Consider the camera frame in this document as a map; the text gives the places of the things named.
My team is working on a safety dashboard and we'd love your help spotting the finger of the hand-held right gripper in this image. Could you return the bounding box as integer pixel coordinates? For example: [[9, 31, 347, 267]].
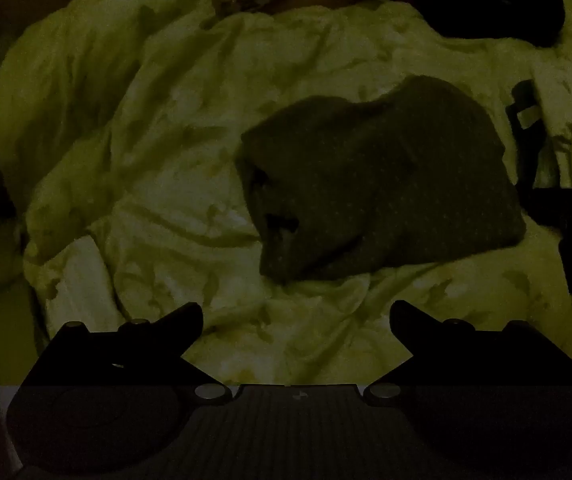
[[507, 80, 542, 193]]

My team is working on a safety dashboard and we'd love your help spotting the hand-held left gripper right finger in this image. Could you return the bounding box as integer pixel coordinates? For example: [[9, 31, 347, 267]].
[[365, 300, 572, 406]]

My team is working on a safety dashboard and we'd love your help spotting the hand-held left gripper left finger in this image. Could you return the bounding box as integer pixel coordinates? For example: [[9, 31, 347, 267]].
[[25, 302, 227, 406]]

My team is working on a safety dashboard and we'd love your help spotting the dark dotted garment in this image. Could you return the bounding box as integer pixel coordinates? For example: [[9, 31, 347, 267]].
[[236, 75, 527, 283]]

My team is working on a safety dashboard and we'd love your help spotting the pale floral blanket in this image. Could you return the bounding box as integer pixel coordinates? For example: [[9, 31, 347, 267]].
[[0, 0, 572, 386]]

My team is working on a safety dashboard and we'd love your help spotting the dark cloth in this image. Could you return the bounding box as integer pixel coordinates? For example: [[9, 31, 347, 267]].
[[413, 0, 566, 50]]

